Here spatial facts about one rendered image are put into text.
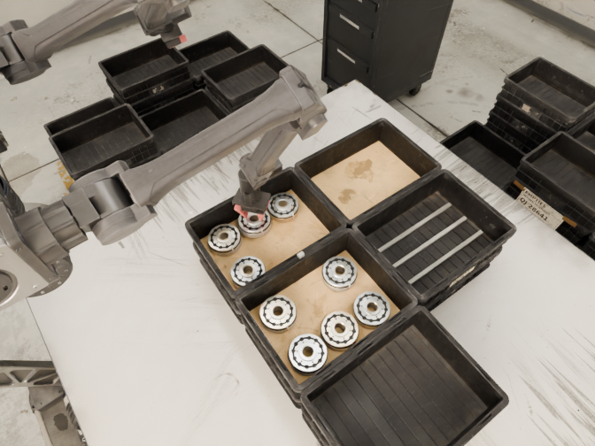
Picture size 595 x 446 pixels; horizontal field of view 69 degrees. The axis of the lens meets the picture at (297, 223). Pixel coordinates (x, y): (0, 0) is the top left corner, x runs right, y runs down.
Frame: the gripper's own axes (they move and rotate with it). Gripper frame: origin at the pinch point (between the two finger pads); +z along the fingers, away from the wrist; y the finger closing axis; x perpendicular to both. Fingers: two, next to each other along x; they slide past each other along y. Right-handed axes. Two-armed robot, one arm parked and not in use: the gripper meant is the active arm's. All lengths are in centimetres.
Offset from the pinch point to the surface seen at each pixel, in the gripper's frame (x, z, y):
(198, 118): -90, 45, 69
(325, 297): 17.2, 7.4, -27.6
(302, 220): -7.2, 5.8, -13.7
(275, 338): 32.8, 8.2, -17.4
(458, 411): 38, 9, -67
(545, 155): -99, 36, -107
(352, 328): 25.6, 4.8, -37.2
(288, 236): 0.0, 6.2, -11.0
